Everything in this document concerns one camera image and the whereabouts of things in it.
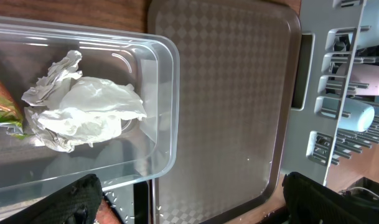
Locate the orange carrot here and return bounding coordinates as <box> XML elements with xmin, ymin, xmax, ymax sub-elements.
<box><xmin>95</xmin><ymin>200</ymin><xmax>121</xmax><ymax>224</ymax></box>

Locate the light blue cup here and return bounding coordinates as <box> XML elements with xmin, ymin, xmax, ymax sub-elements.
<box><xmin>338</xmin><ymin>98</ymin><xmax>375</xmax><ymax>132</ymax></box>

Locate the light blue bowl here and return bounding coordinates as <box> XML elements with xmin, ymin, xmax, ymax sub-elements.
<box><xmin>357</xmin><ymin>0</ymin><xmax>379</xmax><ymax>49</ymax></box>

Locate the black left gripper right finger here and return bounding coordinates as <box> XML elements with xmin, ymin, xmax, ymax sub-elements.
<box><xmin>283</xmin><ymin>172</ymin><xmax>379</xmax><ymax>224</ymax></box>

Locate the green food wrapper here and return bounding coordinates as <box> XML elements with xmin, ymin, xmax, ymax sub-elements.
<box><xmin>0</xmin><ymin>81</ymin><xmax>32</xmax><ymax>139</ymax></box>

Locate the brown plastic tray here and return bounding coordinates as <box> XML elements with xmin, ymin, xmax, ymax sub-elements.
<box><xmin>147</xmin><ymin>0</ymin><xmax>301</xmax><ymax>223</ymax></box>

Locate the grey dishwasher rack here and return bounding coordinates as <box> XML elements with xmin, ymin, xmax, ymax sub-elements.
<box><xmin>282</xmin><ymin>1</ymin><xmax>379</xmax><ymax>184</ymax></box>

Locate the pink cup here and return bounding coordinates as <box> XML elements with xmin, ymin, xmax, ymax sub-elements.
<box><xmin>347</xmin><ymin>63</ymin><xmax>379</xmax><ymax>96</ymax></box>

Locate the black plastic tray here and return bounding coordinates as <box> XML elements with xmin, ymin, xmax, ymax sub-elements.
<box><xmin>101</xmin><ymin>180</ymin><xmax>152</xmax><ymax>224</ymax></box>

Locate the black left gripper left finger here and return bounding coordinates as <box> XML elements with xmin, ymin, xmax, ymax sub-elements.
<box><xmin>0</xmin><ymin>174</ymin><xmax>103</xmax><ymax>224</ymax></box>

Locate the white napkin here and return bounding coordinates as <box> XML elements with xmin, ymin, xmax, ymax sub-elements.
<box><xmin>22</xmin><ymin>50</ymin><xmax>147</xmax><ymax>152</ymax></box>

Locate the clear plastic bin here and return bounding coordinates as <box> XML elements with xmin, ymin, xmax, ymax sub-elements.
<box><xmin>0</xmin><ymin>16</ymin><xmax>179</xmax><ymax>218</ymax></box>

